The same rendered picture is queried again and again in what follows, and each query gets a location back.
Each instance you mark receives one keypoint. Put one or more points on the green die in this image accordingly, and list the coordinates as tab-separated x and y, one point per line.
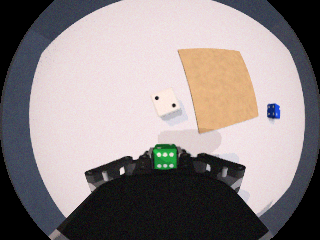
165	156

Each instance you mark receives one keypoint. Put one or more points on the tan flat mat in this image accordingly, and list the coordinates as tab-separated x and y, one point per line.
220	86

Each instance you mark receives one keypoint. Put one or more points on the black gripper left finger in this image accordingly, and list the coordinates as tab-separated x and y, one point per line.
104	173

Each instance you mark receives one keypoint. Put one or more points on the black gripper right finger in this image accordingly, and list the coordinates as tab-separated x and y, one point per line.
229	172

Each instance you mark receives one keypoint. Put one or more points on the white die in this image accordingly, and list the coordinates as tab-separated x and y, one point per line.
165	102

